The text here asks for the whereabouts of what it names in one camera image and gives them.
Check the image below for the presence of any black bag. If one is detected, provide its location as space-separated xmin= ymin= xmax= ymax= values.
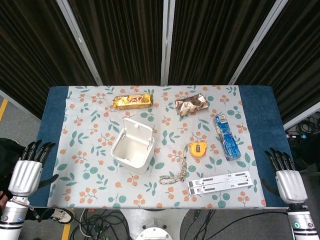
xmin=0 ymin=137 xmax=26 ymax=198

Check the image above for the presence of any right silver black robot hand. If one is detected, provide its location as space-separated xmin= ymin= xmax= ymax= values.
xmin=261 ymin=147 xmax=309 ymax=205

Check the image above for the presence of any silver partition post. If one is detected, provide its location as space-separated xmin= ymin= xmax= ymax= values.
xmin=160 ymin=0 xmax=176 ymax=86
xmin=56 ymin=0 xmax=104 ymax=86
xmin=228 ymin=0 xmax=290 ymax=86

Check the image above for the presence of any black floor cable bundle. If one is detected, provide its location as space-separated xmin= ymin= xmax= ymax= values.
xmin=69 ymin=208 xmax=137 ymax=240

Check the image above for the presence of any braided rope lanyard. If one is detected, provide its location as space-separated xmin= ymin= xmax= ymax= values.
xmin=159 ymin=144 xmax=190 ymax=186

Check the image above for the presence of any dark curtain panel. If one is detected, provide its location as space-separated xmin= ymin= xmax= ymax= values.
xmin=0 ymin=0 xmax=98 ymax=120
xmin=168 ymin=0 xmax=278 ymax=86
xmin=67 ymin=0 xmax=165 ymax=86
xmin=236 ymin=0 xmax=320 ymax=125

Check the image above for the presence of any floral tablecloth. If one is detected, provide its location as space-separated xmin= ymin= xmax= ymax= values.
xmin=47 ymin=85 xmax=266 ymax=210

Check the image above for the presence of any gold foil snack package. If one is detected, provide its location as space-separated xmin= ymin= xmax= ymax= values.
xmin=111 ymin=93 xmax=154 ymax=110

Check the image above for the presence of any white folding laptop stand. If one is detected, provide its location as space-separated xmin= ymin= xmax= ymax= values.
xmin=187 ymin=171 xmax=254 ymax=196

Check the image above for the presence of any black coiled cable pile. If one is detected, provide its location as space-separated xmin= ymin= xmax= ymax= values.
xmin=296 ymin=113 xmax=320 ymax=138

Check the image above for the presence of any blue snack package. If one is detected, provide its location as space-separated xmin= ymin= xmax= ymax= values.
xmin=212 ymin=114 xmax=242 ymax=162

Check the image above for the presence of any yellow tape measure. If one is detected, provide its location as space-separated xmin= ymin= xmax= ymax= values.
xmin=189 ymin=141 xmax=208 ymax=158

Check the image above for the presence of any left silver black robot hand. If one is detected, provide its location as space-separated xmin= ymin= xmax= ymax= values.
xmin=7 ymin=139 xmax=60 ymax=198

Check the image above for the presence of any blue table cover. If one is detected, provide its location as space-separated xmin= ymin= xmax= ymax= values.
xmin=28 ymin=85 xmax=293 ymax=208

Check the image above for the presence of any black white sneaker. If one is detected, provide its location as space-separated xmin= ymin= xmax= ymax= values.
xmin=48 ymin=207 xmax=76 ymax=225

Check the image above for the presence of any silver red foil snack package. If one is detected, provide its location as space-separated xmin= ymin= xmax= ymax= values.
xmin=174 ymin=92 xmax=209 ymax=117

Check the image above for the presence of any white plastic bin lid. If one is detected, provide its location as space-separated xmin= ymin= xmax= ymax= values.
xmin=122 ymin=117 xmax=154 ymax=145

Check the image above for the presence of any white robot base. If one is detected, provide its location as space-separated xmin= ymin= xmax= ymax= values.
xmin=119 ymin=208 xmax=191 ymax=240

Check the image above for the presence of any white plastic container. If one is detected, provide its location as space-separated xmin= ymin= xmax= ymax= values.
xmin=110 ymin=129 xmax=156 ymax=175

